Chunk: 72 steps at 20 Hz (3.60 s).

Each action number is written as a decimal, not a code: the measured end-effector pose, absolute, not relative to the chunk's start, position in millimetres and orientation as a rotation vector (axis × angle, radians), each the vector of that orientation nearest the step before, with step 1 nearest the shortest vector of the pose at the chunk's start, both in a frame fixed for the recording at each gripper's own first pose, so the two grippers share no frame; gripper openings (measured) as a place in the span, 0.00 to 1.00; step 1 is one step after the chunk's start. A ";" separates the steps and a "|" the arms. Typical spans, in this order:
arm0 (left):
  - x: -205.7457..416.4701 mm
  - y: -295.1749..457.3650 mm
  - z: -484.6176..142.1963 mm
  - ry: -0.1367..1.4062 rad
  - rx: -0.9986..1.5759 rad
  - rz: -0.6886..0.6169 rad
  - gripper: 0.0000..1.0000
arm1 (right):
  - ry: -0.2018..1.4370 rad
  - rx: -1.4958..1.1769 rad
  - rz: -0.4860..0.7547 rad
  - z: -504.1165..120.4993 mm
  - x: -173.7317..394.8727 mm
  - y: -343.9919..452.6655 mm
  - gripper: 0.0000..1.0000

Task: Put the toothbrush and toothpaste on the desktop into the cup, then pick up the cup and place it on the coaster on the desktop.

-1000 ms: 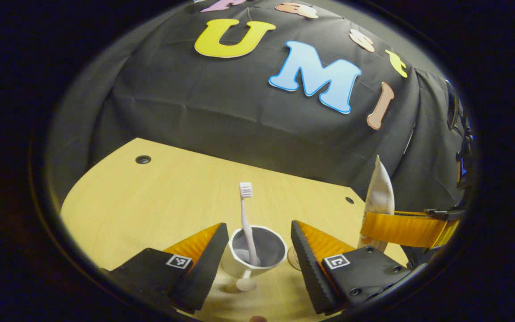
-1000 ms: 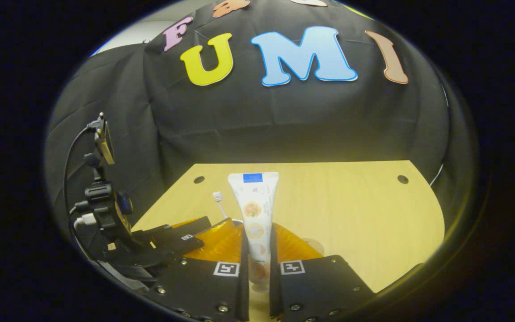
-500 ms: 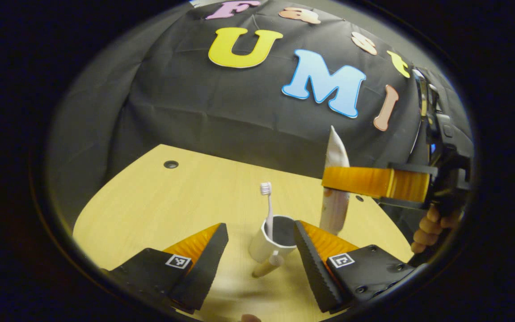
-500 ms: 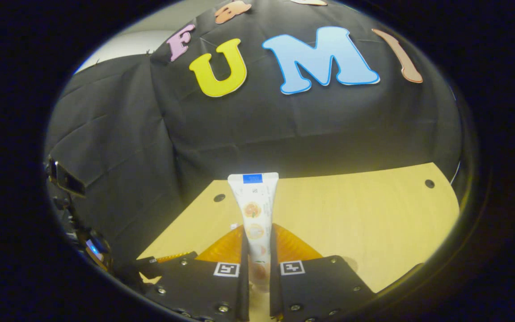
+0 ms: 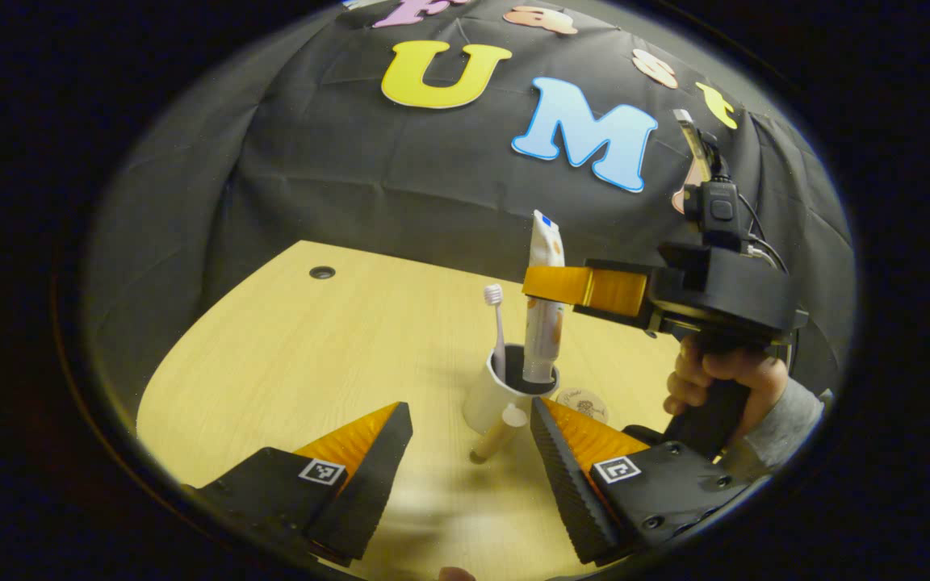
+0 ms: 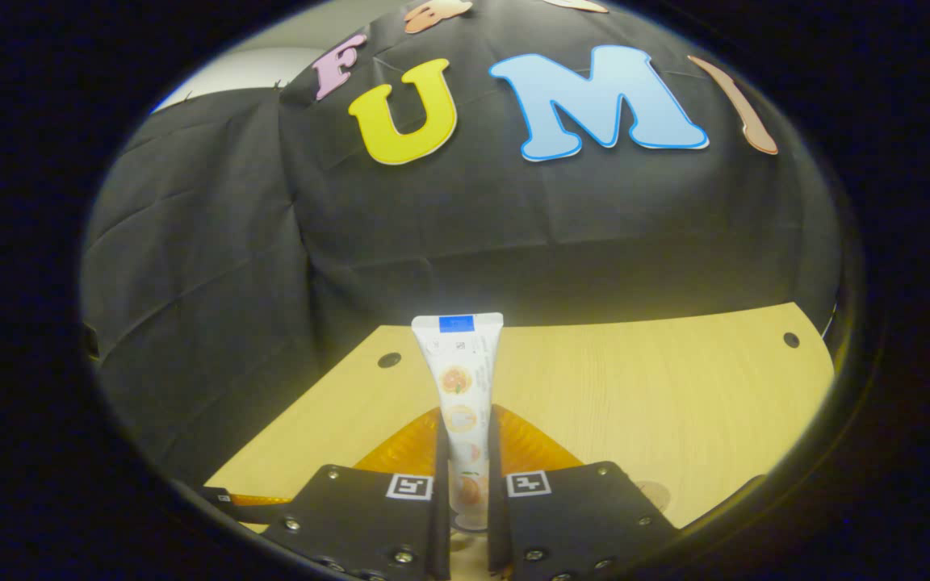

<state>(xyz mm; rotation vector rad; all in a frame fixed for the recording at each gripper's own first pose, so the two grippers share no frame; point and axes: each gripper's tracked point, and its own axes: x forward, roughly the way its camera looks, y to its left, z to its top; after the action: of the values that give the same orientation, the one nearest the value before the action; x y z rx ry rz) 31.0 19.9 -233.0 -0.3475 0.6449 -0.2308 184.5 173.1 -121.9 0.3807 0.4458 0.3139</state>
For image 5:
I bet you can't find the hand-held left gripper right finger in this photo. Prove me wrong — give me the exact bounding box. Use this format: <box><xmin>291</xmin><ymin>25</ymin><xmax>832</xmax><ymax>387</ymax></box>
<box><xmin>531</xmin><ymin>395</ymin><xmax>756</xmax><ymax>566</ymax></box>

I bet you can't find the black backdrop cloth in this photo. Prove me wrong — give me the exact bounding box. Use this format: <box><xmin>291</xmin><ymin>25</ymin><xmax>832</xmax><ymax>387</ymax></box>
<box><xmin>86</xmin><ymin>0</ymin><xmax>858</xmax><ymax>420</ymax></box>

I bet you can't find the round cork coaster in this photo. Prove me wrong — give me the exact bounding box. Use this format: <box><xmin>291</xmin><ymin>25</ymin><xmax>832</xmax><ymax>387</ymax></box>
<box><xmin>554</xmin><ymin>387</ymin><xmax>610</xmax><ymax>427</ymax></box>

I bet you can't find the white cup with wooden handle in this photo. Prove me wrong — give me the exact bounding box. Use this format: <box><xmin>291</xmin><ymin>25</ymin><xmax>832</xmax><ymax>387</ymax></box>
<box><xmin>462</xmin><ymin>344</ymin><xmax>560</xmax><ymax>466</ymax></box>

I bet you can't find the light wooden desktop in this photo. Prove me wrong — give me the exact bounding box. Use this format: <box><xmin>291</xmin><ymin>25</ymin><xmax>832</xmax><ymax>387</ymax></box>
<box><xmin>136</xmin><ymin>240</ymin><xmax>748</xmax><ymax>581</ymax></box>

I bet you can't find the white toothpaste tube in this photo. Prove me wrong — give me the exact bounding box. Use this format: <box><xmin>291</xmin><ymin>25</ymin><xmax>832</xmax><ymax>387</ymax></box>
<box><xmin>522</xmin><ymin>210</ymin><xmax>567</xmax><ymax>385</ymax></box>

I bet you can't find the white toothbrush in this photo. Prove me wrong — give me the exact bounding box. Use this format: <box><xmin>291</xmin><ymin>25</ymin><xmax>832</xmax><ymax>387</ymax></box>
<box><xmin>484</xmin><ymin>283</ymin><xmax>508</xmax><ymax>380</ymax></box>

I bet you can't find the black cable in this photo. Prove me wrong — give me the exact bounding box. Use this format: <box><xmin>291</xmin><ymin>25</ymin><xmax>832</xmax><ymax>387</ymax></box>
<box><xmin>735</xmin><ymin>192</ymin><xmax>790</xmax><ymax>274</ymax></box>

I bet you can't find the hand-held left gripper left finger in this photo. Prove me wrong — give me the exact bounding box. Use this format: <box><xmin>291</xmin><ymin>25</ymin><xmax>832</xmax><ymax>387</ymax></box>
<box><xmin>182</xmin><ymin>401</ymin><xmax>415</xmax><ymax>566</ymax></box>

